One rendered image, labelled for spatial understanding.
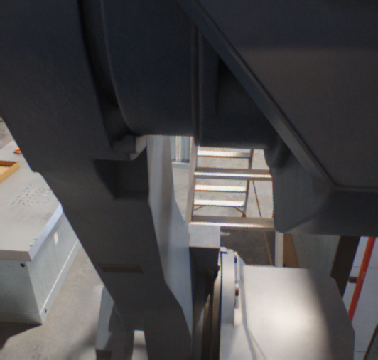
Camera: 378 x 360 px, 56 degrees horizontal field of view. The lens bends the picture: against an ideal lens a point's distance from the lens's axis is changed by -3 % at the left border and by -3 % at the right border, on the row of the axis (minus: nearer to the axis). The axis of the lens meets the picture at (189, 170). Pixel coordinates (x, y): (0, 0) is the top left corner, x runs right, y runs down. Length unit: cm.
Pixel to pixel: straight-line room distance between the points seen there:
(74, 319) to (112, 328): 173
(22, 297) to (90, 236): 216
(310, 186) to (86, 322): 258
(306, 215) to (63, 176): 25
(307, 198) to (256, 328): 75
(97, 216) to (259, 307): 59
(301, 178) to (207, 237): 65
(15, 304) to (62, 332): 36
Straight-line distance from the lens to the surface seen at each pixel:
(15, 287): 261
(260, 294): 99
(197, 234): 84
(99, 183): 37
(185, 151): 463
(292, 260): 299
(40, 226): 253
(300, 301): 100
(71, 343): 263
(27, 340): 273
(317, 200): 16
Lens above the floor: 200
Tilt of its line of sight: 26 degrees down
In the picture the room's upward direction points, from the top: 1 degrees clockwise
